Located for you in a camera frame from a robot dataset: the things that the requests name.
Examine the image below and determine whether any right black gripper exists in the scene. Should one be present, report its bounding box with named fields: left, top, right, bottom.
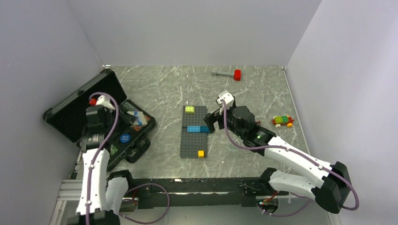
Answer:
left=203, top=104, right=246, bottom=140

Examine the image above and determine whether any blue small blind button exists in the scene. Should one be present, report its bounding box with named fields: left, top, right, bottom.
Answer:
left=120, top=134, right=131, bottom=143

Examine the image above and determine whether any blue texas holdem card box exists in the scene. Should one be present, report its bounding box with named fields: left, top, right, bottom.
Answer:
left=127, top=111, right=147, bottom=127

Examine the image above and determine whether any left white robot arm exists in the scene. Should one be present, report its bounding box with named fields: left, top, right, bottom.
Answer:
left=66, top=105, right=135, bottom=225

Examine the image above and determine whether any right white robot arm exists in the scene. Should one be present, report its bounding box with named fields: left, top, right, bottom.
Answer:
left=204, top=106, right=360, bottom=214

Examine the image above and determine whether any clear round plastic disc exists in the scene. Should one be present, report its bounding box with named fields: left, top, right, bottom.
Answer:
left=227, top=142, right=240, bottom=152

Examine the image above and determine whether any green blue chip stack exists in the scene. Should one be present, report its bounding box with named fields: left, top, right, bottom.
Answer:
left=122, top=102, right=135, bottom=112

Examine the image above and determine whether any black poker chip case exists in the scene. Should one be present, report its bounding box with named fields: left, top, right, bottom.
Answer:
left=43, top=69, right=156, bottom=171

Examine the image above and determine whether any colourful lego toy car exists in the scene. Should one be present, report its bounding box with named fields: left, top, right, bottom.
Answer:
left=271, top=115, right=294, bottom=128

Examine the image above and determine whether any dark blue lego brick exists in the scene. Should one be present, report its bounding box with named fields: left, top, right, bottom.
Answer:
left=199, top=126, right=211, bottom=133

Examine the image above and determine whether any upper grey lego baseplate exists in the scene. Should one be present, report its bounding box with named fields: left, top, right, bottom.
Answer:
left=182, top=105, right=208, bottom=127

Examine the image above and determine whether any grey lego baseplate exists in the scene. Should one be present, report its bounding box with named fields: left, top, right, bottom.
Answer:
left=182, top=105, right=208, bottom=127
left=179, top=127, right=208, bottom=158

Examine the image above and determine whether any light blue lego brick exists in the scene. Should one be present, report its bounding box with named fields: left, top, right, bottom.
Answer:
left=187, top=126, right=201, bottom=133

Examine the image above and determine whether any red block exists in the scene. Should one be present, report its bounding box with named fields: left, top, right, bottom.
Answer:
left=233, top=69, right=241, bottom=81

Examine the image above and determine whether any small yellow lego brick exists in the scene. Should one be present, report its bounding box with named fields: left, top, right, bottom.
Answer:
left=198, top=150, right=205, bottom=158

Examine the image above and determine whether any lower grey lego baseplate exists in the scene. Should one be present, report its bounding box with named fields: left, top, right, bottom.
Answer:
left=179, top=127, right=208, bottom=158

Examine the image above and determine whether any lime green lego brick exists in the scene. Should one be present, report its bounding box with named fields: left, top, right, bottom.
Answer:
left=184, top=106, right=195, bottom=113

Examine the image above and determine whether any grey cylinder tool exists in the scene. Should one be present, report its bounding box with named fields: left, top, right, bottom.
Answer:
left=211, top=71, right=234, bottom=77

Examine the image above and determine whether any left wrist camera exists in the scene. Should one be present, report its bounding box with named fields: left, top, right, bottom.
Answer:
left=89, top=95, right=115, bottom=110

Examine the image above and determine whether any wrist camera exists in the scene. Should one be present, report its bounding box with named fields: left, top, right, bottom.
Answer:
left=89, top=95, right=115, bottom=110
left=216, top=90, right=235, bottom=109

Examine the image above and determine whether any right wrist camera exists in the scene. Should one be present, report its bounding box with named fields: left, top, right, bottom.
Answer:
left=216, top=90, right=235, bottom=109

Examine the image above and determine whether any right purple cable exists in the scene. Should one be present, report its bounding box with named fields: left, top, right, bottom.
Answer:
left=220, top=98, right=360, bottom=218

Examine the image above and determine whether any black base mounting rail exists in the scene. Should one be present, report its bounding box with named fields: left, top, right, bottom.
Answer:
left=124, top=177, right=290, bottom=209

